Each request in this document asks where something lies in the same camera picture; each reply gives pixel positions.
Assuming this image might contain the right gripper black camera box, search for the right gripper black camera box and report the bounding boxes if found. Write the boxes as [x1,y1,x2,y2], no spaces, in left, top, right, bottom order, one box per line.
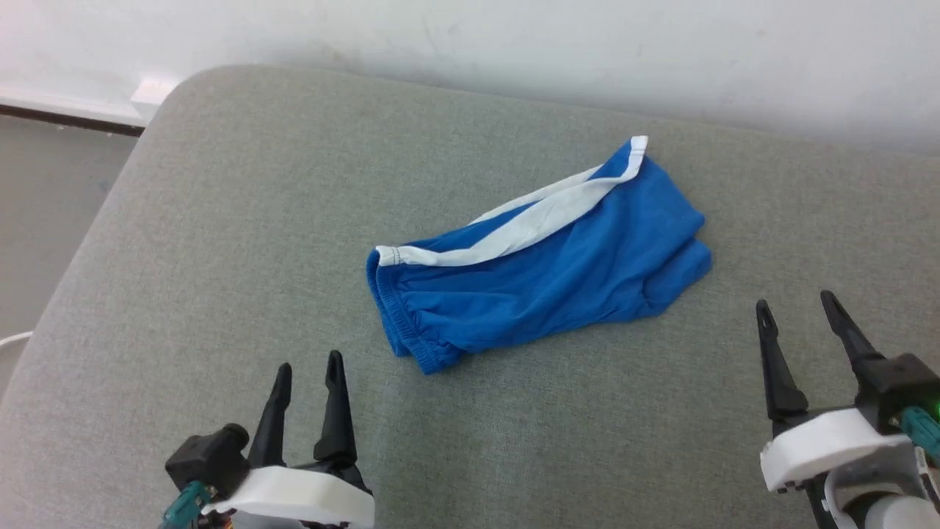
[854,353,940,436]

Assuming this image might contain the grey fabric sofa cushion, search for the grey fabric sofa cushion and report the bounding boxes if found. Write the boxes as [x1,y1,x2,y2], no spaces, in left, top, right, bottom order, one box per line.
[0,65,940,529]

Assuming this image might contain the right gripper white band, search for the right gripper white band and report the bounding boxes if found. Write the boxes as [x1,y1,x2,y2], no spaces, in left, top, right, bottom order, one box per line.
[756,291,928,529]

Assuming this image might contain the left gripper black camera box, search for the left gripper black camera box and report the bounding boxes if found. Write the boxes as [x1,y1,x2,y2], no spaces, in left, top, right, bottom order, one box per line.
[165,423,251,502]

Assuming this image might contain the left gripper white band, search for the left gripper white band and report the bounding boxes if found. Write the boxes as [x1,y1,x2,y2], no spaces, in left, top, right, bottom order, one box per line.
[201,350,376,529]

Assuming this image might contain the gripper teal cable plug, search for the gripper teal cable plug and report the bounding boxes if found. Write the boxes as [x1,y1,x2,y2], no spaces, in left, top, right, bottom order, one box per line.
[899,406,940,465]
[160,481,215,529]

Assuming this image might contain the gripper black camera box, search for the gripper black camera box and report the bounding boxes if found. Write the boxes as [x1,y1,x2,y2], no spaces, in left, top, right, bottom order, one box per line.
[854,353,940,436]
[165,423,251,502]

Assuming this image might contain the white wall baseboard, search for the white wall baseboard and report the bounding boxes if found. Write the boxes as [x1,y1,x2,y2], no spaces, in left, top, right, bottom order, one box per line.
[0,73,181,138]

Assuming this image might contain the right gripper teal cable plug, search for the right gripper teal cable plug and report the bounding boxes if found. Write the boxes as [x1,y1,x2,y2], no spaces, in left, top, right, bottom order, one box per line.
[899,406,940,465]

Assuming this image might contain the left gripper teal cable plug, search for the left gripper teal cable plug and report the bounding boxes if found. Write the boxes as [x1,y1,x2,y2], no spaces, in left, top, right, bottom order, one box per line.
[160,481,215,529]

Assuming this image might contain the blue shorts with white stripe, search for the blue shorts with white stripe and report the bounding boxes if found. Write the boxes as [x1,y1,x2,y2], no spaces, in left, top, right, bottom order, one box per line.
[366,135,713,375]

